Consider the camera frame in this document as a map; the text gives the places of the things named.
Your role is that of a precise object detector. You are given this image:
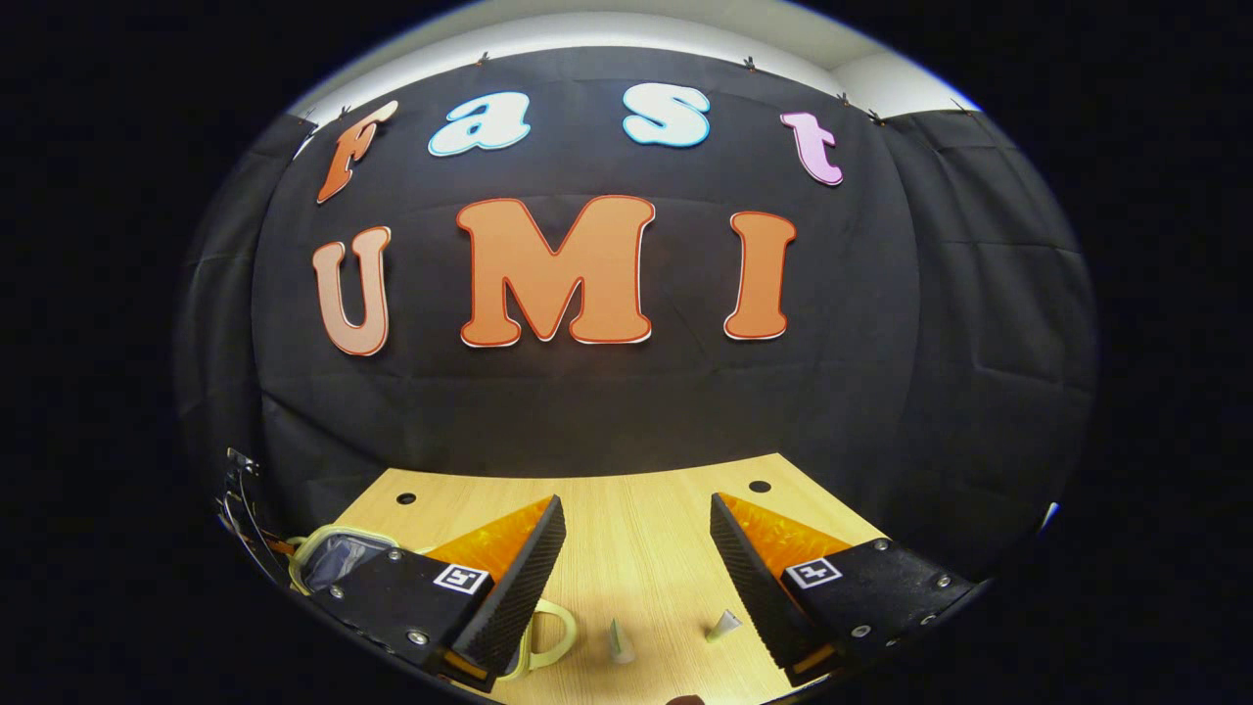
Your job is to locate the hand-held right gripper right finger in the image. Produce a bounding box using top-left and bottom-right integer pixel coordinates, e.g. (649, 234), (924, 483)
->
(709, 492), (980, 686)

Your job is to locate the pale yellow suitcase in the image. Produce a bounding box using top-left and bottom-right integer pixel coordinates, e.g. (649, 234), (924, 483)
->
(290, 526), (579, 682)

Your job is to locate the black backdrop cloth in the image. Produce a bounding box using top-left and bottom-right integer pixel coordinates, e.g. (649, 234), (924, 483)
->
(176, 44), (1097, 579)

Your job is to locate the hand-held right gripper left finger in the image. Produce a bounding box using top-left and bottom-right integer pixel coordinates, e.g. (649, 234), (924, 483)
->
(328, 494), (568, 693)

